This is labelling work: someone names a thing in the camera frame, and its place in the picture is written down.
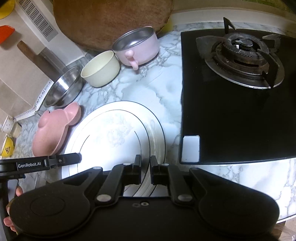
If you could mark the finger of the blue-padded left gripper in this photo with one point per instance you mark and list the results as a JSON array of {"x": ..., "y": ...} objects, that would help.
[{"x": 63, "y": 160}]

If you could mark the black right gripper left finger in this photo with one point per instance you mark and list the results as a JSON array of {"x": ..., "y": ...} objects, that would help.
[{"x": 120, "y": 176}]

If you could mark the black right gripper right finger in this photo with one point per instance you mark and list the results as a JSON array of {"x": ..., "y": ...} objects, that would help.
[{"x": 171, "y": 177}]

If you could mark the pink bear-shaped plate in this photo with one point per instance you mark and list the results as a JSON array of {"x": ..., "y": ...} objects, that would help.
[{"x": 52, "y": 129}]

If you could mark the small white plate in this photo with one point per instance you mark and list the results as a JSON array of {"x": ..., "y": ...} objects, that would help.
[{"x": 108, "y": 139}]

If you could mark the large white plate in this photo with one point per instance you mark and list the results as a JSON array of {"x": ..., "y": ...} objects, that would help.
[{"x": 156, "y": 141}]

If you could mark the stainless steel bowl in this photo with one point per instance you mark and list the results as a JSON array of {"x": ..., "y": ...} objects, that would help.
[{"x": 65, "y": 89}]

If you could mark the cream plastic bowl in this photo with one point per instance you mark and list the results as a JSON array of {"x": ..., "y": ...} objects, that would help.
[{"x": 101, "y": 70}]

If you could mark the pink steel-lined bowl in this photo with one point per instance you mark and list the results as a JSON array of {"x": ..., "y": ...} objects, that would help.
[{"x": 137, "y": 47}]

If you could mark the person's left hand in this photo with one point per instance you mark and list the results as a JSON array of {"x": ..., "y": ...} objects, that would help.
[{"x": 7, "y": 220}]

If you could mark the yellow ceramic bowl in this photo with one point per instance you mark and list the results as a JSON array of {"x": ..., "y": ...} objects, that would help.
[{"x": 8, "y": 147}]

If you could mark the white dotted cup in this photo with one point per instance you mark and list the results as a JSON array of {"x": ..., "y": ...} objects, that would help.
[{"x": 8, "y": 125}]

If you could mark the black gas stove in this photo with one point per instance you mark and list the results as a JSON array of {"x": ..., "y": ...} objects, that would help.
[{"x": 238, "y": 96}]

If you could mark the grey ventilation grille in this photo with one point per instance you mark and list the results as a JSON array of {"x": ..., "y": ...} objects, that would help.
[{"x": 38, "y": 19}]

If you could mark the orange spatula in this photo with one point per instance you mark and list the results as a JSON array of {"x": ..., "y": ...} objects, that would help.
[{"x": 5, "y": 32}]

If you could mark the round wooden cutting board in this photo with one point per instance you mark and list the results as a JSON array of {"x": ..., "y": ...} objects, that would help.
[{"x": 97, "y": 25}]

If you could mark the yellow plastic colander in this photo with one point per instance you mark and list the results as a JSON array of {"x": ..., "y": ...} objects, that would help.
[{"x": 7, "y": 6}]

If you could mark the cleaver with wooden handle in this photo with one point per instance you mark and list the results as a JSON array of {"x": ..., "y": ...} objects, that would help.
[{"x": 46, "y": 61}]

